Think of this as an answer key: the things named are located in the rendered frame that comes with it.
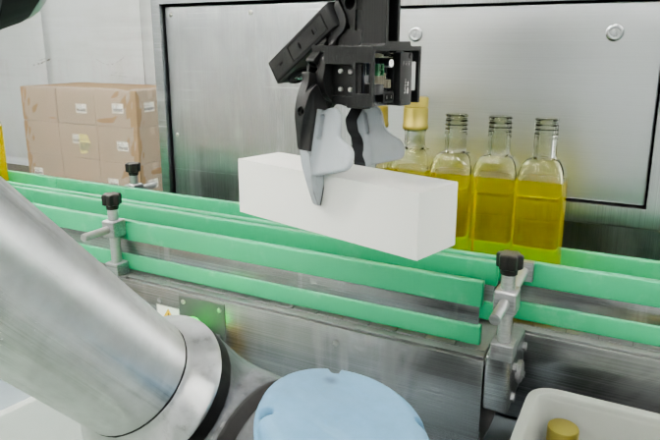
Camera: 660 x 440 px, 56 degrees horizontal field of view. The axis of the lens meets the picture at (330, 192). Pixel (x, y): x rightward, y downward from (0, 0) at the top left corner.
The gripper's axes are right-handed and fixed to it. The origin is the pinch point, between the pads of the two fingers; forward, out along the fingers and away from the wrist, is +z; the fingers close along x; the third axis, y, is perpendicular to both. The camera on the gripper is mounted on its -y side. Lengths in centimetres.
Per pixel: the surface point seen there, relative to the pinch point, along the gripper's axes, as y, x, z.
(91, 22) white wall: -485, 215, -33
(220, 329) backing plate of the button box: -26.5, 4.1, 26.0
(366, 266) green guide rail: -5.8, 11.9, 13.3
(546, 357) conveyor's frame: 12.7, 25.1, 24.0
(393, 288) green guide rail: -2.3, 12.9, 15.5
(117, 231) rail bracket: -44.9, -1.0, 14.0
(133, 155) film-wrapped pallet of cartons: -357, 175, 63
